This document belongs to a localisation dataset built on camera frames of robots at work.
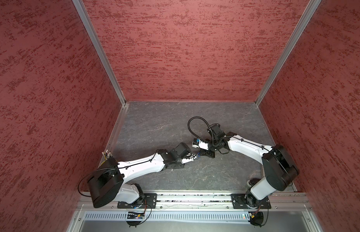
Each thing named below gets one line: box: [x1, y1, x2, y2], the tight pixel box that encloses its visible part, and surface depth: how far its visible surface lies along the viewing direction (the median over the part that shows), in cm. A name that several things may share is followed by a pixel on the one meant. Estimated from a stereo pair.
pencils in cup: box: [101, 149, 114, 160], surface depth 75 cm
